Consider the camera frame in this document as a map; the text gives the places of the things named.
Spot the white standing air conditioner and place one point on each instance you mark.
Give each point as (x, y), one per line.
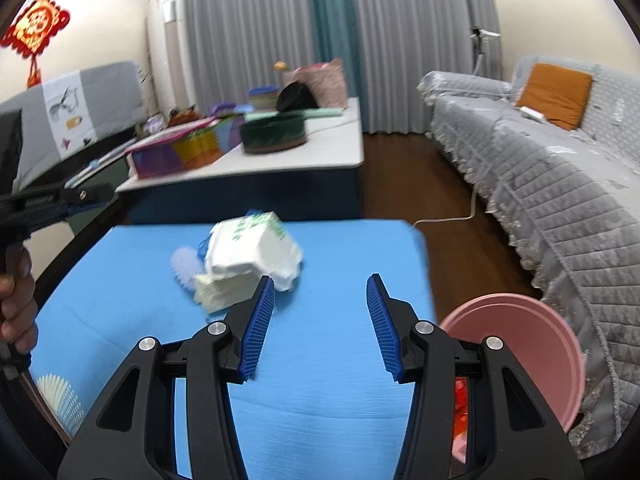
(172, 55)

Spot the stack of coloured bowls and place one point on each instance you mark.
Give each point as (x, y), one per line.
(262, 97)

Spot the colourful rectangular box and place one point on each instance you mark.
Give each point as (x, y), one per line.
(180, 152)

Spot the orange cushion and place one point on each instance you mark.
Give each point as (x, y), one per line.
(555, 95)

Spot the small photo frame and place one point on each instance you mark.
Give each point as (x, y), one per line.
(155, 125)

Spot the white power strip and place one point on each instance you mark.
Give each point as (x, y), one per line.
(532, 113)

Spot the teal curtain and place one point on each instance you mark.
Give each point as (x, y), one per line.
(332, 35)

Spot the white wet wipes packet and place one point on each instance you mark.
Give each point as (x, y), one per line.
(250, 255)

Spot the white top coffee table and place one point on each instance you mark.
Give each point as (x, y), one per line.
(300, 160)

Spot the pale purple ribbed ball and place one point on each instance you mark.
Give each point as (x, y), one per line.
(185, 265)

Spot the blue patterned tablecloth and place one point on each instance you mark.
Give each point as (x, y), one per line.
(325, 260)

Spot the black hat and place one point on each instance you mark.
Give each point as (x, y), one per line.
(295, 97)

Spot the grey curtain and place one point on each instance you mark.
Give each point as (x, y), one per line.
(240, 25)
(420, 45)

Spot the red plastic bag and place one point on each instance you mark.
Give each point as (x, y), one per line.
(460, 400)

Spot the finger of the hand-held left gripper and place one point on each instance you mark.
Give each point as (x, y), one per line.
(90, 193)
(82, 209)

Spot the grey quilted sofa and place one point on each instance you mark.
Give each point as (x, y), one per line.
(550, 185)

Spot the mint green roll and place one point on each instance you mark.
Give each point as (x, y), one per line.
(322, 113)

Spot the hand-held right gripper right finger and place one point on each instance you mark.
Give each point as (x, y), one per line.
(382, 325)

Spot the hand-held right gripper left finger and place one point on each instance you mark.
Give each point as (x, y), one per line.
(257, 325)

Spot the pale yellow tissue packet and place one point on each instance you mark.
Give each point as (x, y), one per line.
(220, 292)

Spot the white rod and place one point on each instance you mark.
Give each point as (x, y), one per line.
(95, 165)

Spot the red knot wall decoration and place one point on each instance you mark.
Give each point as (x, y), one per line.
(35, 25)

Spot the pink fabric basket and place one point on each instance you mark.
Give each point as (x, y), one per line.
(327, 85)

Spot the pink plastic basin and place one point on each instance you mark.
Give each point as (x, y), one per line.
(525, 340)

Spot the dark green round tin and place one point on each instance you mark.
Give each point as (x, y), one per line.
(272, 132)

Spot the person's left hand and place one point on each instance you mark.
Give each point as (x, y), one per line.
(17, 310)

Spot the grey television dust cover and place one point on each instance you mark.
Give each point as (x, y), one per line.
(100, 95)

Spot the blue plastic bag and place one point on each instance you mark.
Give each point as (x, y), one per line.
(202, 250)

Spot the white phone holder stand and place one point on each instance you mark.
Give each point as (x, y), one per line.
(481, 55)

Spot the purple toy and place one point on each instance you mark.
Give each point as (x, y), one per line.
(222, 108)

